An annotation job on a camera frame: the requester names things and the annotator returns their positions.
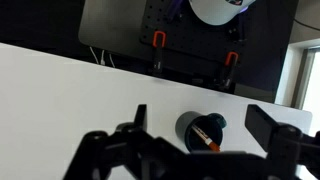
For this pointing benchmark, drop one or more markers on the orange black clamp far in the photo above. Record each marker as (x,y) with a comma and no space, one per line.
(227,72)

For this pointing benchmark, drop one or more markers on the black pegboard mounting plate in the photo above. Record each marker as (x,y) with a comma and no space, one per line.
(187,35)

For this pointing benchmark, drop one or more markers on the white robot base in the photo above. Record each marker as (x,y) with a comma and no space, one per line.
(218,12)

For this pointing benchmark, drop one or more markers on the red marker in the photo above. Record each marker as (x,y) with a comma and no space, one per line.
(207,140)

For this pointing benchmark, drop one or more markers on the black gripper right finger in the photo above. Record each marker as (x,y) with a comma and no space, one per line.
(275,138)

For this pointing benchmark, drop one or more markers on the orange black clamp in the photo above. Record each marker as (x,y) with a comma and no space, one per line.
(158,43)
(227,72)

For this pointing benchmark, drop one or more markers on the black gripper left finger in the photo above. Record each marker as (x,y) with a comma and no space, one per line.
(138,124)

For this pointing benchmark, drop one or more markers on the dark green mug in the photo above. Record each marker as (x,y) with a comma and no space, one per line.
(211,124)

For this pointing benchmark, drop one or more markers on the orange black clamp near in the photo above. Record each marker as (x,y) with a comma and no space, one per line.
(158,43)

